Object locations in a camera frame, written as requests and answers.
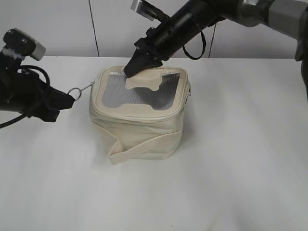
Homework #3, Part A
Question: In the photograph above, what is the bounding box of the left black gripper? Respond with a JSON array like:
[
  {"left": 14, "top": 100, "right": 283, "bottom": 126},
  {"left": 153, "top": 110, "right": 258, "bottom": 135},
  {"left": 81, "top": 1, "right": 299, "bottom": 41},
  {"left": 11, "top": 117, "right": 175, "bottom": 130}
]
[{"left": 14, "top": 72, "right": 75, "bottom": 123}]

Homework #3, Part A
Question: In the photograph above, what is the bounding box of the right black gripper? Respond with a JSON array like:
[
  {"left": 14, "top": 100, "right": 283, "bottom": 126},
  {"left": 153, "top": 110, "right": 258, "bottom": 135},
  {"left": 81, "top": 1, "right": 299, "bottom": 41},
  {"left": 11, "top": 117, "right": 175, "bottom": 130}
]
[{"left": 124, "top": 23, "right": 183, "bottom": 78}]

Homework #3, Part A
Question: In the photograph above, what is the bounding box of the cream canvas zipper bag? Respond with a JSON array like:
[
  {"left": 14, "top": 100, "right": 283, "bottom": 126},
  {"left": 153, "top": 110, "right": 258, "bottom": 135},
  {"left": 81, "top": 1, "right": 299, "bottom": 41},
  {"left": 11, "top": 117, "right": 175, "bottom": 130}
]
[{"left": 89, "top": 66, "right": 191, "bottom": 165}]

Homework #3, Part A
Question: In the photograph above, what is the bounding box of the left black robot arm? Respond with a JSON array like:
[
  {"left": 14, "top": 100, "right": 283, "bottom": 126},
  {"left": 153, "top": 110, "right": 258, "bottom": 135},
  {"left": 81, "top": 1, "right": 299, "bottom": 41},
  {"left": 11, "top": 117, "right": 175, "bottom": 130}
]
[{"left": 0, "top": 46, "right": 75, "bottom": 128}]

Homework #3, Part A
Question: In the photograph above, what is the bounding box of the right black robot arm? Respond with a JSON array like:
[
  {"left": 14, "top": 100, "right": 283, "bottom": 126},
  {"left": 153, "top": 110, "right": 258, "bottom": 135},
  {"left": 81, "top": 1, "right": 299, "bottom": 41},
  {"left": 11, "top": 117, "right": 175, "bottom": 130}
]
[{"left": 124, "top": 0, "right": 308, "bottom": 78}]

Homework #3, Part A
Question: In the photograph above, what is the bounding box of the left black cable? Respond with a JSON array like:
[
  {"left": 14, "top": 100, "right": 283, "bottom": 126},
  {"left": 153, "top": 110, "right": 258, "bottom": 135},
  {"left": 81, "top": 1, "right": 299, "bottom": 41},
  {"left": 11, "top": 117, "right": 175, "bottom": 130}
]
[{"left": 0, "top": 65, "right": 51, "bottom": 129}]

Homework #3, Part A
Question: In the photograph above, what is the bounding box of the black cable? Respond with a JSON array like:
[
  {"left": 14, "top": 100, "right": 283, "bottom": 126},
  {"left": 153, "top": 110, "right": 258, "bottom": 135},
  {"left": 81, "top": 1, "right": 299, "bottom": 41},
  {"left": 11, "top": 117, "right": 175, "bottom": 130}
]
[
  {"left": 182, "top": 30, "right": 207, "bottom": 60},
  {"left": 0, "top": 65, "right": 51, "bottom": 129}
]

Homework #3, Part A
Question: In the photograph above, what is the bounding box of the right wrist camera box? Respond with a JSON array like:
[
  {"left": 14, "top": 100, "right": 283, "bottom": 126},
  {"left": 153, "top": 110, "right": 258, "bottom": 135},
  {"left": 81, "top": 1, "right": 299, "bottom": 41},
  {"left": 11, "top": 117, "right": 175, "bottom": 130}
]
[{"left": 130, "top": 0, "right": 165, "bottom": 22}]

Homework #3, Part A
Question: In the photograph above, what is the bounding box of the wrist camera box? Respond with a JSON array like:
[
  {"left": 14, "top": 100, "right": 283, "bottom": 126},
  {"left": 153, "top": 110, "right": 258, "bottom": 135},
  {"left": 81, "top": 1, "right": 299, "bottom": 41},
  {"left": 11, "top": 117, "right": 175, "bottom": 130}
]
[
  {"left": 130, "top": 0, "right": 165, "bottom": 22},
  {"left": 1, "top": 28, "right": 46, "bottom": 61}
]

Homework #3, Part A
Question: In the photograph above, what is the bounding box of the right black cable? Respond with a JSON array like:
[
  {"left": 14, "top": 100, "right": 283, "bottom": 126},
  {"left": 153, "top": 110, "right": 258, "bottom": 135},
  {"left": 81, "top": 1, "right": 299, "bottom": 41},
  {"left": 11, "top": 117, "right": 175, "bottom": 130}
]
[{"left": 182, "top": 30, "right": 207, "bottom": 60}]

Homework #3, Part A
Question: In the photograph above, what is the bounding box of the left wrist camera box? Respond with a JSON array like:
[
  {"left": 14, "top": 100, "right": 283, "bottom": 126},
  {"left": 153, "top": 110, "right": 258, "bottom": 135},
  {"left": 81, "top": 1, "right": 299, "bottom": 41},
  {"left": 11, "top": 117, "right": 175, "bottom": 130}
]
[{"left": 1, "top": 28, "right": 46, "bottom": 61}]

